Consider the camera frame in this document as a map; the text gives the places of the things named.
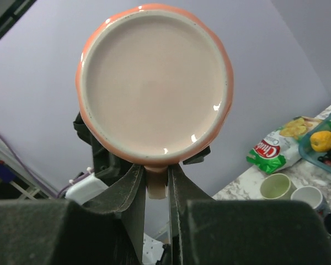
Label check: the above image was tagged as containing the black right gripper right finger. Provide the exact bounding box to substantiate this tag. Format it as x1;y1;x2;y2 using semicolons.
168;165;331;264

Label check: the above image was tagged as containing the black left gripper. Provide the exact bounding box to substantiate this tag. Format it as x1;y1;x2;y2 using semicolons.
73;113;134;186

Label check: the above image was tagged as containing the green chips bag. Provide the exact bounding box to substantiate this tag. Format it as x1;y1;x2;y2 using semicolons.
246;116;322;174

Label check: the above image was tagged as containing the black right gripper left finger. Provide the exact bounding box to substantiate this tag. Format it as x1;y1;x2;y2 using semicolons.
0;165;146;264

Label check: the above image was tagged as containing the white blue mug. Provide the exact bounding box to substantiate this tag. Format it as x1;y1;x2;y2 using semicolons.
291;186;330;215

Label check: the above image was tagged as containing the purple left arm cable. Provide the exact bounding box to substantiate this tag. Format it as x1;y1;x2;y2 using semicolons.
0;124;94;199

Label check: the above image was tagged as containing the small orange fruit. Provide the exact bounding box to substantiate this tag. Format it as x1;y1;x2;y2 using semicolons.
309;131;331;152

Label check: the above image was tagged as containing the aluminium rail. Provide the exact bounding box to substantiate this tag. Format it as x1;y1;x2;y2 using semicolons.
0;139;55;200

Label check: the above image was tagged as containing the sage green mug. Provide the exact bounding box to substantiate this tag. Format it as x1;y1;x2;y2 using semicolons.
260;173;296;200

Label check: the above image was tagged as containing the pink mug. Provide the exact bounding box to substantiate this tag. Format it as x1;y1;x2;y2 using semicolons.
75;4;233;199

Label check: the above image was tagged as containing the teal plastic fruit container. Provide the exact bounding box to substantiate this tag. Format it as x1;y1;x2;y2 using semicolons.
298;113;331;173

